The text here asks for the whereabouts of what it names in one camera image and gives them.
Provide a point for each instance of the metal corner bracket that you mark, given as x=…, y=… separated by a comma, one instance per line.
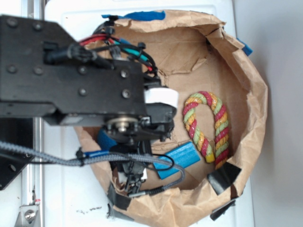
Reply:
x=28, y=216

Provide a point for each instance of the blue wooden block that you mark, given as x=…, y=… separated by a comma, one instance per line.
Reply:
x=184, y=156

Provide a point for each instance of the blue dimpled ball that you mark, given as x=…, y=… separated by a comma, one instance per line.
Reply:
x=104, y=141

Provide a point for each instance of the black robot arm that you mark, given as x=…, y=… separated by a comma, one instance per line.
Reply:
x=99, y=81

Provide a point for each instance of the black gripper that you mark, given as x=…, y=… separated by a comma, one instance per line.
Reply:
x=131, y=122

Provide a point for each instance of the white cutting board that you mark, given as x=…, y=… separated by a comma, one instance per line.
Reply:
x=72, y=195

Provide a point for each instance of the brown paper bag tray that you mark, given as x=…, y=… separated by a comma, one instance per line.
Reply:
x=194, y=53

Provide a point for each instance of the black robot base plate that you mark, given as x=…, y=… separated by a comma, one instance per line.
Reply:
x=19, y=132

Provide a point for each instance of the multicolour rope toy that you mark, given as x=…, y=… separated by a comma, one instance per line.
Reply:
x=220, y=152

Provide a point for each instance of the aluminium frame rail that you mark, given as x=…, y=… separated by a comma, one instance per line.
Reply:
x=33, y=175

